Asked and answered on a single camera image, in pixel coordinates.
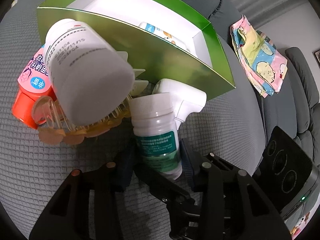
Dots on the white bottle green label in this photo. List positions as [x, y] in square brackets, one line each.
[155, 129]

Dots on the white bottle blue label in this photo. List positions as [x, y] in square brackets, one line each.
[164, 35]

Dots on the framed wall picture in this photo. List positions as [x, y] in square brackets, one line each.
[317, 56]

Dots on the white plug adapter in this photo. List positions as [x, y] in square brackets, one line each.
[185, 98]

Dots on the colourful cartoon cloth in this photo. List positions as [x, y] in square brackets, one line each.
[264, 66]

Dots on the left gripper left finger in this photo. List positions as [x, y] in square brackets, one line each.
[85, 205]

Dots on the amber translucent hair claw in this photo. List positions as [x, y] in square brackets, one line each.
[54, 127]

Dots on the pink orange-capped tube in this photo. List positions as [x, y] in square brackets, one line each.
[33, 83]

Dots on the green cardboard box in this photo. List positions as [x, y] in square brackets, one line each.
[117, 21]

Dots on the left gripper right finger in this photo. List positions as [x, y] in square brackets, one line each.
[233, 205]

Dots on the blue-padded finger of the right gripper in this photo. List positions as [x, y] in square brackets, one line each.
[181, 207]

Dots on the plain white pill bottle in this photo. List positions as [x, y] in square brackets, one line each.
[89, 78]

